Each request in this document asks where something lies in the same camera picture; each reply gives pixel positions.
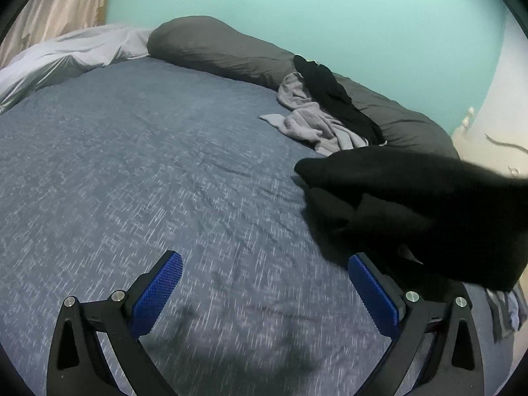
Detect crumpled grey garment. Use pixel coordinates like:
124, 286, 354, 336
259, 72, 370, 157

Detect grey striped cloth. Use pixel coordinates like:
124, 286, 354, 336
486, 284, 521, 344

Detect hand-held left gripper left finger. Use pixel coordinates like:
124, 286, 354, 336
46, 250, 183, 396

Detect cream tufted headboard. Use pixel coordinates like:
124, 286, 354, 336
451, 20, 528, 182

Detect black pants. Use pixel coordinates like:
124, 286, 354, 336
295, 145, 528, 292

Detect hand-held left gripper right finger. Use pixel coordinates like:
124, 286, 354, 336
347, 252, 484, 396

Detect crumpled black garment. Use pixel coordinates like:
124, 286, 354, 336
294, 55, 387, 146

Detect long dark grey pillow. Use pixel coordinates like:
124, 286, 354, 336
147, 16, 460, 159

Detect blue patterned bedspread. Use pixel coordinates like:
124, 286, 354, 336
0, 55, 516, 396

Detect pink curtain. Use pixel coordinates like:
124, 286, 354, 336
0, 0, 112, 69

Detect pale grey crumpled sheet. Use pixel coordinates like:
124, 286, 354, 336
0, 24, 153, 114

